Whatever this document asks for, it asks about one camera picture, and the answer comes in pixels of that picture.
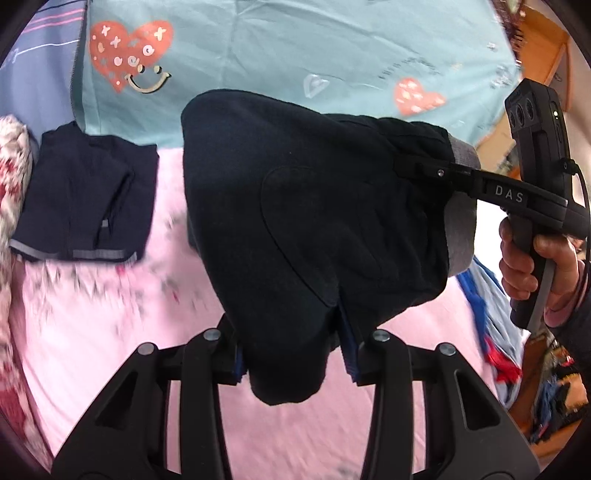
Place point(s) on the dark navy pants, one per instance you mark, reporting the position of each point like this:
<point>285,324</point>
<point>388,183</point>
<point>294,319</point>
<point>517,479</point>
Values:
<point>298,215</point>

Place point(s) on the blue striped pillow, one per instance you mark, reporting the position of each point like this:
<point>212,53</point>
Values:
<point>36,72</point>

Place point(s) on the teal heart print blanket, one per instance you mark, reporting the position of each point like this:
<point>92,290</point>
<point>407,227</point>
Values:
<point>139,63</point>

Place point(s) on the blue fringed cloth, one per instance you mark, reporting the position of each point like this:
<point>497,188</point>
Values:
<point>501,342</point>

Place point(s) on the wooden furniture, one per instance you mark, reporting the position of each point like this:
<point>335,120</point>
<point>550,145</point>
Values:
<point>545,53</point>

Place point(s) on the folded navy shorts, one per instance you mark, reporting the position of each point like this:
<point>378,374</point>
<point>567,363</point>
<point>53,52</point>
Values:
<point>90,199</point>

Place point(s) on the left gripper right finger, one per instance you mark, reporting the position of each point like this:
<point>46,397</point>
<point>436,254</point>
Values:
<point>383,360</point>

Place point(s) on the right hand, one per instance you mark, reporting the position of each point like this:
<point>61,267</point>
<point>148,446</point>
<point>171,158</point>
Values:
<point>522,271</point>

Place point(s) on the red floral quilted pillow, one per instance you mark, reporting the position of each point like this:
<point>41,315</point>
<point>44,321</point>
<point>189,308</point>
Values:
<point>16,167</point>

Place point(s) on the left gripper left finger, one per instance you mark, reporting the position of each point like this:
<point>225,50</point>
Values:
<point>209,360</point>

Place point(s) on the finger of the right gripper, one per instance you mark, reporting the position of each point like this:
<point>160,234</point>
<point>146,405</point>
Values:
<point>513,196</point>

